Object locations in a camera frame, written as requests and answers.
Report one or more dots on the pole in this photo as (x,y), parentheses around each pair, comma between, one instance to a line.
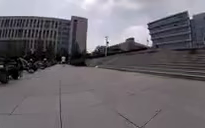
(106,45)

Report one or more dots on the low building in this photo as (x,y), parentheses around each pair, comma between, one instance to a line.
(128,45)

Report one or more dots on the grey paved path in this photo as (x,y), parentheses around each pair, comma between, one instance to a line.
(90,100)

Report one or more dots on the person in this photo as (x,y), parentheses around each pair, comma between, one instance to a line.
(63,59)

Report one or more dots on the row of trees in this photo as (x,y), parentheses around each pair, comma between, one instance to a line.
(40,51)

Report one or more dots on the wide grey stairs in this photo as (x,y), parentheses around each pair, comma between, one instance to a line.
(176,63)

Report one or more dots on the grey banded building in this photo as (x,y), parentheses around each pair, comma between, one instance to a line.
(170,31)

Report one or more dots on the large curved pale building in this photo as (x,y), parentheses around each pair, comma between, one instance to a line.
(23,31)

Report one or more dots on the row of parked bicycles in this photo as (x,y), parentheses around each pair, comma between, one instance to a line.
(5,71)

